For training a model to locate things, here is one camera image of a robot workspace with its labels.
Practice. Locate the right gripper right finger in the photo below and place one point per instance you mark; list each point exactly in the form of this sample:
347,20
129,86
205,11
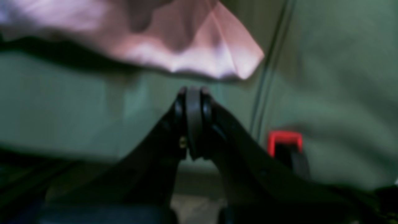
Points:
260,189

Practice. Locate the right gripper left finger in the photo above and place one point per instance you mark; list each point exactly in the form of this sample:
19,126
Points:
136,190

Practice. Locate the pink t-shirt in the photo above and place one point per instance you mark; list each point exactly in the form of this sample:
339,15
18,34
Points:
179,36

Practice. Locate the red black clamp left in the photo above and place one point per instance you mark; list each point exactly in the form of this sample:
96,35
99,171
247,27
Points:
287,147

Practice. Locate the green table cloth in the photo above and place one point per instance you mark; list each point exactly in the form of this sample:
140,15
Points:
329,72

